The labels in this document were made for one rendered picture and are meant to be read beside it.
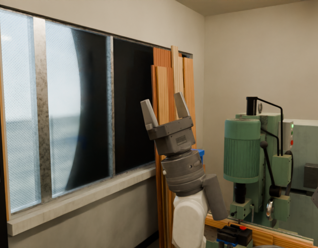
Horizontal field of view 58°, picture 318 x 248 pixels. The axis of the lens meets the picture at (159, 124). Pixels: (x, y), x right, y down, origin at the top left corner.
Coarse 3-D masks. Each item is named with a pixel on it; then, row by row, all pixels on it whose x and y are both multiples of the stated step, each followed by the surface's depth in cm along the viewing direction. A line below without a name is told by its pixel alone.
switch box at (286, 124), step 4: (280, 124) 161; (284, 124) 159; (288, 124) 158; (280, 128) 161; (284, 128) 160; (288, 128) 158; (292, 128) 164; (280, 132) 161; (284, 132) 160; (288, 132) 158; (280, 136) 161; (284, 136) 160; (288, 136) 159; (292, 136) 165; (280, 140) 161; (284, 140) 160; (288, 140) 159; (280, 144) 162; (284, 144) 160; (288, 144) 159; (280, 148) 162; (284, 148) 160; (288, 148) 159
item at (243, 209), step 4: (248, 200) 153; (232, 204) 147; (236, 204) 147; (240, 204) 147; (244, 204) 147; (248, 204) 150; (232, 208) 147; (236, 208) 146; (240, 208) 145; (244, 208) 146; (248, 208) 151; (240, 212) 145; (244, 212) 146; (248, 212) 151; (236, 216) 146; (240, 216) 145; (244, 216) 146
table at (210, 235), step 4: (204, 224) 162; (204, 228) 157; (208, 228) 157; (212, 228) 157; (216, 228) 157; (204, 232) 153; (208, 232) 153; (212, 232) 153; (216, 232) 153; (204, 236) 148; (208, 236) 148; (212, 236) 148; (216, 236) 148; (208, 240) 145; (212, 240) 144; (208, 244) 144; (212, 244) 143
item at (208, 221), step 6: (210, 222) 160; (216, 222) 158; (222, 222) 156; (276, 240) 140; (282, 240) 138; (288, 240) 137; (282, 246) 138; (288, 246) 137; (294, 246) 135; (300, 246) 133; (306, 246) 132; (312, 246) 131
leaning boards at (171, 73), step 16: (176, 48) 320; (160, 64) 300; (176, 64) 320; (192, 64) 351; (160, 80) 290; (176, 80) 319; (192, 80) 351; (160, 96) 290; (192, 96) 351; (160, 112) 290; (176, 112) 319; (192, 112) 351; (192, 128) 351; (160, 160) 292; (160, 176) 296; (160, 192) 296; (160, 208) 296; (160, 224) 296; (160, 240) 296
